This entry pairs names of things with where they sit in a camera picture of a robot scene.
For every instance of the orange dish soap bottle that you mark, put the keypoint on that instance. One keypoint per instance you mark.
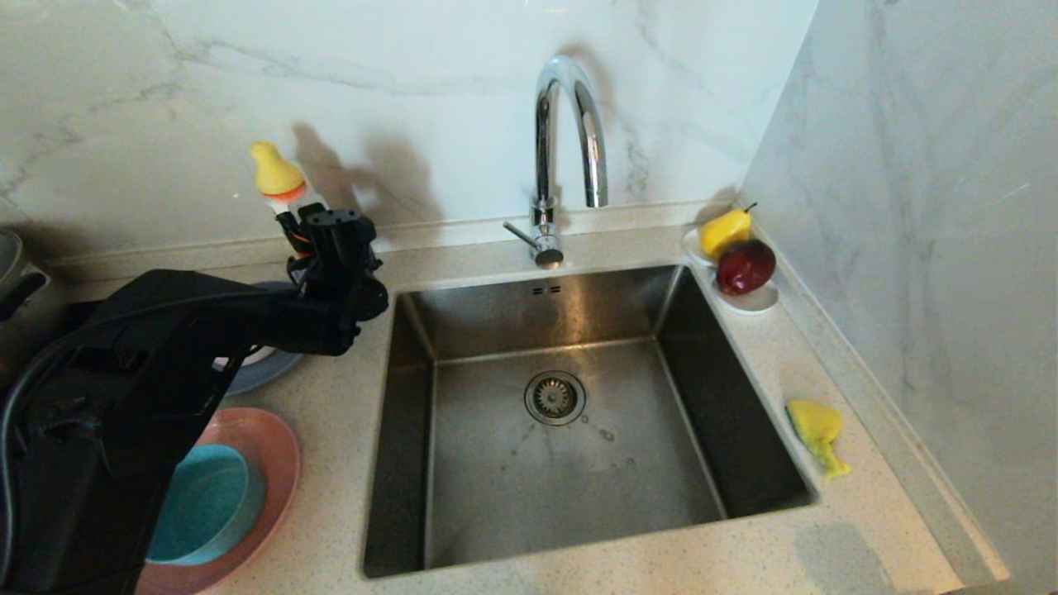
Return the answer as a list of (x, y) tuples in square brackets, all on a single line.
[(277, 172)]

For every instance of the yellow pear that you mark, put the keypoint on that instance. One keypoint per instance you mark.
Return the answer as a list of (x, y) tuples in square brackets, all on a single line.
[(725, 233)]

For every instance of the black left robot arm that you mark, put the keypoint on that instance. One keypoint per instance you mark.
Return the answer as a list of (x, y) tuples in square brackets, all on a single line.
[(107, 430)]

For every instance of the yellow green sponge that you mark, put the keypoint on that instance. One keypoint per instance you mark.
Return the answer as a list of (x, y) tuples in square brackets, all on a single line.
[(816, 423)]

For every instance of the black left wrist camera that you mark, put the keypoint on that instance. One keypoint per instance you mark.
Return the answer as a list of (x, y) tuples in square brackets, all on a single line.
[(331, 227)]

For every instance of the teal bowl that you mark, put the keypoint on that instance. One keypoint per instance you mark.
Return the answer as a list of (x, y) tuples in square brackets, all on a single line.
[(215, 504)]

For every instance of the round metal drain strainer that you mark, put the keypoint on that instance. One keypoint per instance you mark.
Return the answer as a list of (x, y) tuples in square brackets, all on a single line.
[(555, 397)]

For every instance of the dark red apple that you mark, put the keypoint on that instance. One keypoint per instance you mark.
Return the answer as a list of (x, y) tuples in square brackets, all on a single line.
[(745, 267)]

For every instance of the small white dish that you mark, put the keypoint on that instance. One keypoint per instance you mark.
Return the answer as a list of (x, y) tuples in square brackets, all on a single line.
[(754, 304)]

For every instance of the stainless steel sink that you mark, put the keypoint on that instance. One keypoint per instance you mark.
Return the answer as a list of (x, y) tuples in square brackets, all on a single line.
[(579, 496)]

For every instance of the pink plate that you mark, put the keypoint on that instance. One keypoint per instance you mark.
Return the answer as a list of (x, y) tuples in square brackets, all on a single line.
[(277, 450)]

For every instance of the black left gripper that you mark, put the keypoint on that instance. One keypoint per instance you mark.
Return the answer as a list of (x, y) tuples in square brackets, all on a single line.
[(347, 297)]

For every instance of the pale pink bowl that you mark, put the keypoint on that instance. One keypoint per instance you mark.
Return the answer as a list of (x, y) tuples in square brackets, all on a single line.
[(248, 359)]

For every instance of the blue grey plate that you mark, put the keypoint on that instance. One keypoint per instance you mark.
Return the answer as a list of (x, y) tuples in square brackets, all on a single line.
[(264, 373)]

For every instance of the chrome gooseneck faucet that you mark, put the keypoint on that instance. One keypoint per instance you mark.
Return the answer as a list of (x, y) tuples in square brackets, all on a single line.
[(543, 149)]

